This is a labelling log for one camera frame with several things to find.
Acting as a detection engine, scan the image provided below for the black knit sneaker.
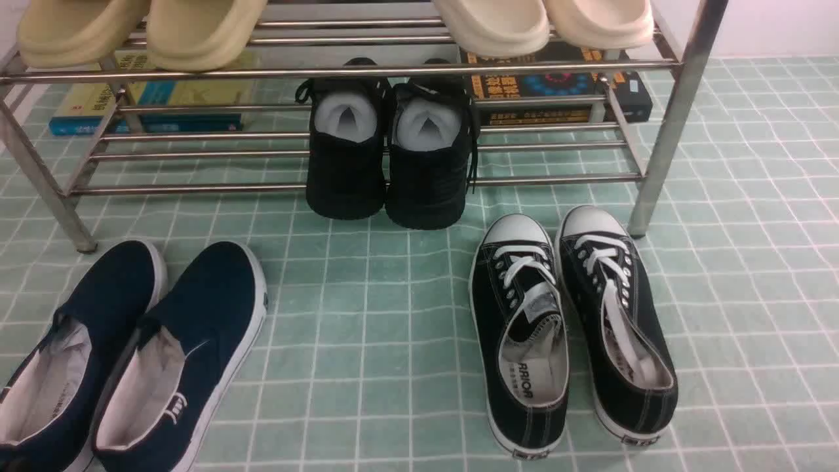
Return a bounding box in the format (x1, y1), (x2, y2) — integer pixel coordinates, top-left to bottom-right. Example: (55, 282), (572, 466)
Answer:
(385, 75), (480, 230)
(296, 77), (391, 220)

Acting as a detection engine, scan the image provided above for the silver metal shoe rack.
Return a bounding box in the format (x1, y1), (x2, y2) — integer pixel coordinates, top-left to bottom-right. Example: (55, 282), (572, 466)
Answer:
(2, 1), (728, 254)

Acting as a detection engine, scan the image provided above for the black canvas sneaker left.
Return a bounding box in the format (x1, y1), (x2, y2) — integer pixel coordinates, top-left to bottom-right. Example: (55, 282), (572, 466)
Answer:
(469, 213), (570, 460)

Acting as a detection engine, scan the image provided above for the black canvas sneaker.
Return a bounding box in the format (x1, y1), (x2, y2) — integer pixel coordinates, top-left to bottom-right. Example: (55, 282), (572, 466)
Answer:
(469, 213), (570, 460)
(555, 205), (679, 447)

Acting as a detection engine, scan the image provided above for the cream slipper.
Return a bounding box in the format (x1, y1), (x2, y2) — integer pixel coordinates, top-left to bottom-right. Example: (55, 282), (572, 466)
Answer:
(543, 1), (654, 50)
(433, 1), (551, 58)

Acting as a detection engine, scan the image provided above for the black canvas sneaker right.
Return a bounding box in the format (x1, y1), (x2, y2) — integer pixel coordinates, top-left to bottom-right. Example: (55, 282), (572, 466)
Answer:
(555, 205), (679, 447)

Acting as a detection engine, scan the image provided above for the black and orange book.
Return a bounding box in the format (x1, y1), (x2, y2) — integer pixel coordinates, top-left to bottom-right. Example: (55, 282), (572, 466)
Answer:
(459, 41), (653, 126)

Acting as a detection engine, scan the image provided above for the cream slipper far right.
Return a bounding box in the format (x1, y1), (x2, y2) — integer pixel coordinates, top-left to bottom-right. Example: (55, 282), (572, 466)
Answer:
(543, 1), (654, 50)

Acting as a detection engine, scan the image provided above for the navy slip-on shoe right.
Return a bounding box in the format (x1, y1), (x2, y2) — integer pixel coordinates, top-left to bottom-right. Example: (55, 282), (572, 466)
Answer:
(92, 241), (269, 471)

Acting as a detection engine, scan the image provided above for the navy slip-on shoe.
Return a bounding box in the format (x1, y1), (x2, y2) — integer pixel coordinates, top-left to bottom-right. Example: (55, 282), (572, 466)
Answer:
(1, 240), (167, 471)
(92, 241), (269, 471)

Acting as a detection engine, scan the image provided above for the beige slipper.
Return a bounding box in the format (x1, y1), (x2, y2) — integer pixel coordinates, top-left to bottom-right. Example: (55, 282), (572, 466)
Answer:
(146, 1), (267, 72)
(17, 1), (151, 69)

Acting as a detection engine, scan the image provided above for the yellow and blue book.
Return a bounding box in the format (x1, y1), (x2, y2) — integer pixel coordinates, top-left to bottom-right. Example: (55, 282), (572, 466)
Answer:
(49, 79), (258, 136)

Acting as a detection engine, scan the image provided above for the navy slip-on shoe left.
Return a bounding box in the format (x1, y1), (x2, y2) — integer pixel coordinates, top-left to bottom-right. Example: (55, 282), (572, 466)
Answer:
(1, 240), (167, 471)

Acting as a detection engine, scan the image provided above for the beige slipper far left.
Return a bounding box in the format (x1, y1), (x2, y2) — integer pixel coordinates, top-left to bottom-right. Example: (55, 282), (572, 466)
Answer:
(17, 1), (151, 69)

